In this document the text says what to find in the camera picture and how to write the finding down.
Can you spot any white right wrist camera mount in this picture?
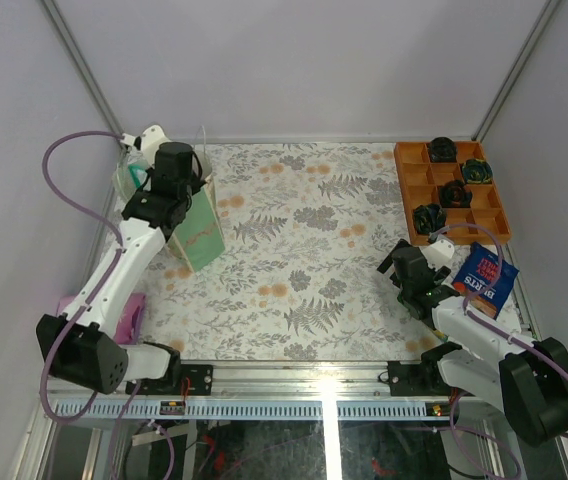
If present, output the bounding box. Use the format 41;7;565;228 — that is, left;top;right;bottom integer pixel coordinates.
421;236;455;268

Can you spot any dark rosette centre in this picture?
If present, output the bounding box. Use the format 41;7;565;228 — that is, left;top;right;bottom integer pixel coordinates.
438;180;473;208

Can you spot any teal Fox's mint candy bag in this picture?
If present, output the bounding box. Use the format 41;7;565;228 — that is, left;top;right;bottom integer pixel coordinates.
126;155;154;189

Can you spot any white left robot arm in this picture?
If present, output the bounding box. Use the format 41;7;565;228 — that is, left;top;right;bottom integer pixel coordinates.
36;141;204;395

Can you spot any wooden compartment tray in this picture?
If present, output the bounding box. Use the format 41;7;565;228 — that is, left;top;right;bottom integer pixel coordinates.
394;137;512;245

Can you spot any cream and green paper bag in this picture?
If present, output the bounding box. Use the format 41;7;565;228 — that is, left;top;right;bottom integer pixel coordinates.
109;127;227;274

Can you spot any dark rosette bottom left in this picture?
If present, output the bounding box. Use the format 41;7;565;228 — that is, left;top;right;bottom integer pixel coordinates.
412;203;447;235

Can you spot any dark rosette right green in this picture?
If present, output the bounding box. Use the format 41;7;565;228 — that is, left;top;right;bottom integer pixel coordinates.
461;158;493;185

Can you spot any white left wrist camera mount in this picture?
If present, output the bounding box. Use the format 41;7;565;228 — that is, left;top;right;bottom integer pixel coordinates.
119;125;170;164

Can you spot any dark rosette top left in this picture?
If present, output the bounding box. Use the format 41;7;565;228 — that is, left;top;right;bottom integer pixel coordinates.
427;137;458;163

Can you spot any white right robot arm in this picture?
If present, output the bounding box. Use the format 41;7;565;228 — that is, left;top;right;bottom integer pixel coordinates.
378;239;568;446

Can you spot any blue Burts crisps bag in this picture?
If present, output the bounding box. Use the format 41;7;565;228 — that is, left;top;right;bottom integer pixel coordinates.
452;242;520;321

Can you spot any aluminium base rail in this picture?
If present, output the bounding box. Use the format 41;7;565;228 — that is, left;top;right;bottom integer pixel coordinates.
38;359;530;401

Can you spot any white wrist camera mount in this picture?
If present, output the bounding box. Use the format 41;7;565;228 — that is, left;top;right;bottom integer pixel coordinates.
421;236;455;268
119;125;170;164

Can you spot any pink Frozen tissue pack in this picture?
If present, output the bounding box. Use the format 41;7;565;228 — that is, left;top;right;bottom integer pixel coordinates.
55;293;146;345

